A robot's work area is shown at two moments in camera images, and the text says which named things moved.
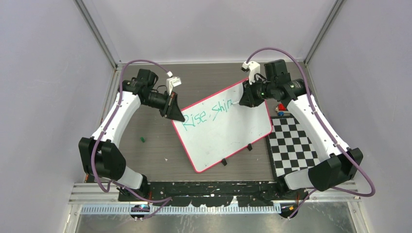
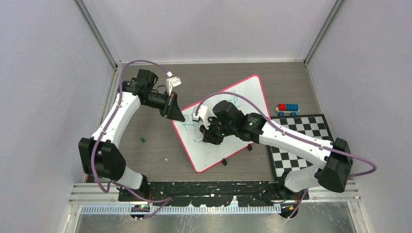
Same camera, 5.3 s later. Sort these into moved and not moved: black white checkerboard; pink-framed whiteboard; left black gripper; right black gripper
Moved: right black gripper
Not moved: pink-framed whiteboard; left black gripper; black white checkerboard
